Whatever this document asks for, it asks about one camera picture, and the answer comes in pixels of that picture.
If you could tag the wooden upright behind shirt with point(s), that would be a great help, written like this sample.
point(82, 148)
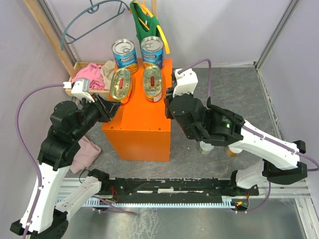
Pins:
point(154, 7)

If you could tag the green tank top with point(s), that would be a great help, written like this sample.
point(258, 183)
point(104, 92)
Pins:
point(145, 25)

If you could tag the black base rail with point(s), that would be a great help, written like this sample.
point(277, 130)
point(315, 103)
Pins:
point(169, 191)

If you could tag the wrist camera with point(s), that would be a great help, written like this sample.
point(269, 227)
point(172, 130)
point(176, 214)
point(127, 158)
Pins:
point(186, 82)
point(79, 89)

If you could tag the yellow plastic hanger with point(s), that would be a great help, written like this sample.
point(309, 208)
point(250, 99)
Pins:
point(150, 14)

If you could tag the wooden tray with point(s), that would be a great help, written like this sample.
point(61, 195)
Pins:
point(77, 67)

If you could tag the aluminium corner profile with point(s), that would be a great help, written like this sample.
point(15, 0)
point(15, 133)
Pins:
point(288, 12)

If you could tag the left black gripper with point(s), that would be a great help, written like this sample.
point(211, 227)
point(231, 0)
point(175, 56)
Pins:
point(107, 108)

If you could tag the wooden post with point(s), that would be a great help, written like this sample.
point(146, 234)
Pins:
point(38, 14)

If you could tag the can with white lid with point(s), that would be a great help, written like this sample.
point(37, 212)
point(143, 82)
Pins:
point(205, 148)

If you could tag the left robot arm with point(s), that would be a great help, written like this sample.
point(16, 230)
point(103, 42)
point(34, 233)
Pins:
point(44, 217)

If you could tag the orange box counter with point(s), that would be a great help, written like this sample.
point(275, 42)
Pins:
point(140, 130)

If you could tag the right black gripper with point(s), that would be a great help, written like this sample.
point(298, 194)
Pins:
point(169, 95)

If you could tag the oval red sardine tin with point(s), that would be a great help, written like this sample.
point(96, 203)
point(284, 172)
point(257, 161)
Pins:
point(121, 86)

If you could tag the mauve cloth on floor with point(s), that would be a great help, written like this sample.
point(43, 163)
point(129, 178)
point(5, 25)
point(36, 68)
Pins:
point(86, 155)

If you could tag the teal plastic hanger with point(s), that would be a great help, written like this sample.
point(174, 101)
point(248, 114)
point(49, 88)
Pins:
point(82, 20)

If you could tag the beige cloth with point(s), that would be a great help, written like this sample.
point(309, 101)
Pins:
point(107, 71)

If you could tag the blue soup can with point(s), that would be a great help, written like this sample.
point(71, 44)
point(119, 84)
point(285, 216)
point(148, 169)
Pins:
point(125, 55)

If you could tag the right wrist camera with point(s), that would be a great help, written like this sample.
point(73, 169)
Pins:
point(186, 82)

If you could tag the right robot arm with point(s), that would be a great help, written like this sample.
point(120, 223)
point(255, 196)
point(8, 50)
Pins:
point(280, 160)

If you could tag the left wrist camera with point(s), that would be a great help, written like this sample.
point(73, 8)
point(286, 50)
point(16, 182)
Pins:
point(79, 89)

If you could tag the small can white lid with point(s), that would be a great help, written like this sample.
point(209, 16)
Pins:
point(232, 151)

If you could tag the pink cloth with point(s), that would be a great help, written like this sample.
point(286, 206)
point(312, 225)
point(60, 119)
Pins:
point(93, 74)

